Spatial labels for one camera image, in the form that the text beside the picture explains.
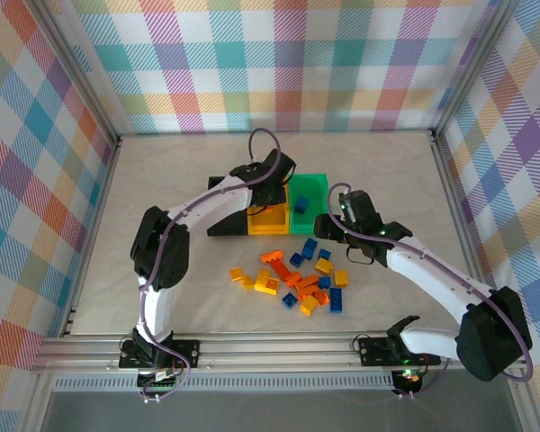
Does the long orange lego brick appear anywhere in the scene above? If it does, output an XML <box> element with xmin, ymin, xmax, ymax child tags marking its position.
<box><xmin>269</xmin><ymin>262</ymin><xmax>293</xmax><ymax>283</ymax></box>

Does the long yellow lego brick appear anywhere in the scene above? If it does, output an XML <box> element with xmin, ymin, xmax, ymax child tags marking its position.
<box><xmin>254</xmin><ymin>277</ymin><xmax>281</xmax><ymax>297</ymax></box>

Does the yellow plastic container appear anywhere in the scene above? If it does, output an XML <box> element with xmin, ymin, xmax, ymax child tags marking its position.
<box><xmin>246</xmin><ymin>202</ymin><xmax>292</xmax><ymax>236</ymax></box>

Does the black plastic container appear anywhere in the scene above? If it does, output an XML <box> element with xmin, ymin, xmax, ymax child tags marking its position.
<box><xmin>205</xmin><ymin>175</ymin><xmax>249</xmax><ymax>238</ymax></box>

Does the green plastic container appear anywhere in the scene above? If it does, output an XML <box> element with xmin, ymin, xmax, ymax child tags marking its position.
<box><xmin>286</xmin><ymin>173</ymin><xmax>330</xmax><ymax>236</ymax></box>

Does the green terminal circuit board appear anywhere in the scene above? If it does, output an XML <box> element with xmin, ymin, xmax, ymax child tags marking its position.
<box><xmin>136</xmin><ymin>368</ymin><xmax>184</xmax><ymax>392</ymax></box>

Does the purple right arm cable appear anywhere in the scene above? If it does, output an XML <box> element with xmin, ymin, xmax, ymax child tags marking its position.
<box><xmin>327</xmin><ymin>182</ymin><xmax>535</xmax><ymax>400</ymax></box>

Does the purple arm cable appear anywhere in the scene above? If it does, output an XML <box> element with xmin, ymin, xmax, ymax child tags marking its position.
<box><xmin>137</xmin><ymin>128</ymin><xmax>284</xmax><ymax>404</ymax></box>
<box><xmin>327</xmin><ymin>182</ymin><xmax>535</xmax><ymax>400</ymax></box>

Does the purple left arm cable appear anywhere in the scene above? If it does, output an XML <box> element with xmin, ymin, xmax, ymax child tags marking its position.
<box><xmin>137</xmin><ymin>128</ymin><xmax>284</xmax><ymax>404</ymax></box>

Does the aluminium side rail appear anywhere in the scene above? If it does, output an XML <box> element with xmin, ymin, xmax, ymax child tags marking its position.
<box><xmin>429</xmin><ymin>132</ymin><xmax>499</xmax><ymax>293</ymax></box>
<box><xmin>60</xmin><ymin>134</ymin><xmax>123</xmax><ymax>338</ymax></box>

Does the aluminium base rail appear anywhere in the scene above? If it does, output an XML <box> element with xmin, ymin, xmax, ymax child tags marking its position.
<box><xmin>30</xmin><ymin>333</ymin><xmax>528</xmax><ymax>375</ymax></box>

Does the grey slotted cable duct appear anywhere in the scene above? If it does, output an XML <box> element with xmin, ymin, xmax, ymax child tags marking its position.
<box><xmin>52</xmin><ymin>376</ymin><xmax>395</xmax><ymax>392</ymax></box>

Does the aluminium frame post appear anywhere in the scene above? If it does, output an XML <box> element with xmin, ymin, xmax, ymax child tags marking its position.
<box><xmin>34</xmin><ymin>0</ymin><xmax>122</xmax><ymax>148</ymax></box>
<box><xmin>429</xmin><ymin>0</ymin><xmax>523</xmax><ymax>140</ymax></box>

